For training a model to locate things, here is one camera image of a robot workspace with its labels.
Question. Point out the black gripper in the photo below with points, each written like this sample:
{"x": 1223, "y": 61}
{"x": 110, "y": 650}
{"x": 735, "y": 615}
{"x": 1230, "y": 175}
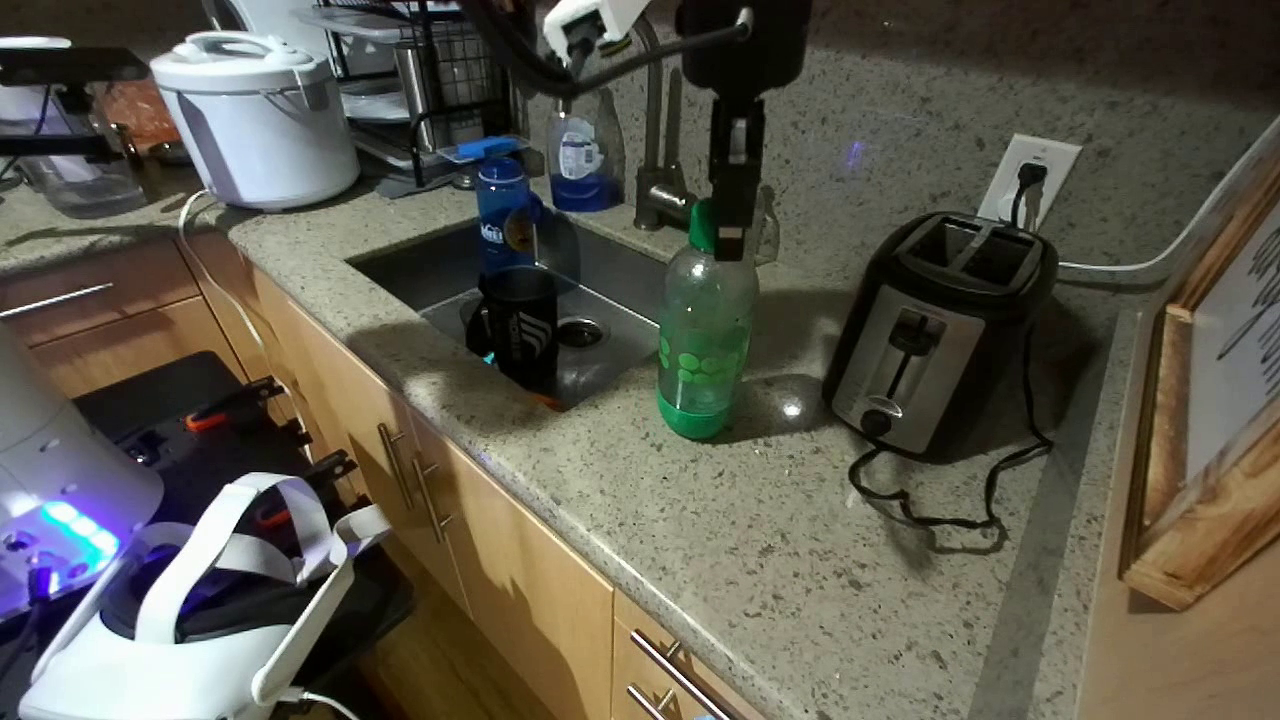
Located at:
{"x": 744, "y": 41}

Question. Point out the clear bottle with green lid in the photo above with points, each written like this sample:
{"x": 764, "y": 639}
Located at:
{"x": 704, "y": 348}

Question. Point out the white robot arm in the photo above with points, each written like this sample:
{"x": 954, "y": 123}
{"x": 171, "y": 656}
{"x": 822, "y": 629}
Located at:
{"x": 595, "y": 25}

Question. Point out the metal sink faucet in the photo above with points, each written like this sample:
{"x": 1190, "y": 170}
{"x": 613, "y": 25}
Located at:
{"x": 661, "y": 186}

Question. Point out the blue dish soap bottle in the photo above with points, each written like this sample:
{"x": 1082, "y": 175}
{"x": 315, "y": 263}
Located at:
{"x": 582, "y": 160}

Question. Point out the sink drain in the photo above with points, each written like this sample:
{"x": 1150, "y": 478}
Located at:
{"x": 582, "y": 332}

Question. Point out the blue water bottle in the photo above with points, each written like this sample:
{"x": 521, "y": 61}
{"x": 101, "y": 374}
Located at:
{"x": 505, "y": 200}

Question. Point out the steel kitchen sink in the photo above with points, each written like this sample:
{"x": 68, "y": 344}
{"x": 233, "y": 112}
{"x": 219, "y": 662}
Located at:
{"x": 425, "y": 275}

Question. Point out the clear soap dispenser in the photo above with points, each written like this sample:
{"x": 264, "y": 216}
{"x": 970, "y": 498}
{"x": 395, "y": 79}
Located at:
{"x": 768, "y": 226}

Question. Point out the black and silver toaster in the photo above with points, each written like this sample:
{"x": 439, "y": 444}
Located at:
{"x": 923, "y": 344}

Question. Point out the black mug with white logo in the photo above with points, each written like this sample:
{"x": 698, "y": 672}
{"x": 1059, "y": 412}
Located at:
{"x": 521, "y": 328}

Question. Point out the black dish rack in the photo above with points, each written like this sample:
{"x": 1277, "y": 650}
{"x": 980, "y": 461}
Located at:
{"x": 425, "y": 80}

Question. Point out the white rice cooker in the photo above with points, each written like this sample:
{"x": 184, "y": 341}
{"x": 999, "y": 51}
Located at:
{"x": 260, "y": 126}

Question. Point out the wooden kitchen cabinet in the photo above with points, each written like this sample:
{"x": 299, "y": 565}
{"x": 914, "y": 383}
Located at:
{"x": 521, "y": 603}

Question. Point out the black case with red clamps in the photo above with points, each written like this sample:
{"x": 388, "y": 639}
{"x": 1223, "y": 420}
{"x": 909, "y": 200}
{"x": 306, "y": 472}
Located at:
{"x": 175, "y": 412}

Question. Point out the white device with blue light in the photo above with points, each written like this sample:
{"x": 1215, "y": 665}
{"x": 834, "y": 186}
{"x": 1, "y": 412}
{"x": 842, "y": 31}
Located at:
{"x": 52, "y": 466}

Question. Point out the white VR headset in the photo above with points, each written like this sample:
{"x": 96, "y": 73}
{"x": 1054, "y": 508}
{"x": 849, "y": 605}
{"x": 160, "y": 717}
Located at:
{"x": 145, "y": 665}

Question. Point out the white wall outlet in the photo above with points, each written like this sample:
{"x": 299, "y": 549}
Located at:
{"x": 1046, "y": 167}

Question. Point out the wooden picture frame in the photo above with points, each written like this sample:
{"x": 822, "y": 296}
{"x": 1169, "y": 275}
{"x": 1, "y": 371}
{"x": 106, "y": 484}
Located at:
{"x": 1206, "y": 526}

